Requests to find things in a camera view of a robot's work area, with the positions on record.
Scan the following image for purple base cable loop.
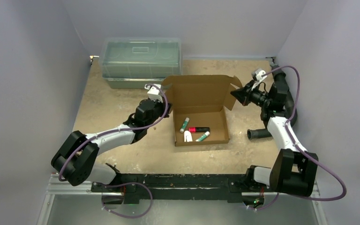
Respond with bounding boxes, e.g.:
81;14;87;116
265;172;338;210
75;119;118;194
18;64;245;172
101;182;154;219

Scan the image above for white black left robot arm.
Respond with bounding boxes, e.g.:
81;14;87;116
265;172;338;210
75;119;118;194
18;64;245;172
51;99;172;192

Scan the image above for brown cardboard box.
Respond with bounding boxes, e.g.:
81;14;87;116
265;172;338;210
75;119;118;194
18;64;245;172
161;75;242;147

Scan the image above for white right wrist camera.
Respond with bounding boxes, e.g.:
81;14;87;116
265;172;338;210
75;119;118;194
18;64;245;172
251;68;267;90

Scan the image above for red black marker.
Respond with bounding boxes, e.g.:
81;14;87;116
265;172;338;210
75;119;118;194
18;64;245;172
188;127;210;133

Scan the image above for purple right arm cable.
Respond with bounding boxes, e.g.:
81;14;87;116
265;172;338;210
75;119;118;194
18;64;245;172
262;65;347;202

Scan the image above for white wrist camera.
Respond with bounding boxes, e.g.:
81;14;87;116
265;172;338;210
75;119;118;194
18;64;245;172
144;84;163;102
251;68;267;90

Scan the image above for clear plastic storage bin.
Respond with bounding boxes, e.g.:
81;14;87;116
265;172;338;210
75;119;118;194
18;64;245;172
98;37;182;89

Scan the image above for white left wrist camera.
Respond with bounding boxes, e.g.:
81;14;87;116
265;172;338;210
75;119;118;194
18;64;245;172
144;84;163;102

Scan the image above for green white marker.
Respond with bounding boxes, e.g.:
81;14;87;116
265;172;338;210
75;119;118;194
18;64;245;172
180;117;189;133
195;131;210;142

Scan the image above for black corrugated hose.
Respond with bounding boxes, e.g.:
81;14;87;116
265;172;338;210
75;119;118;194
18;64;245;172
247;63;298;141

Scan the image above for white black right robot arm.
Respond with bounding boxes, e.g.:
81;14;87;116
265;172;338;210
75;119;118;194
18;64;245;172
231;69;318;197

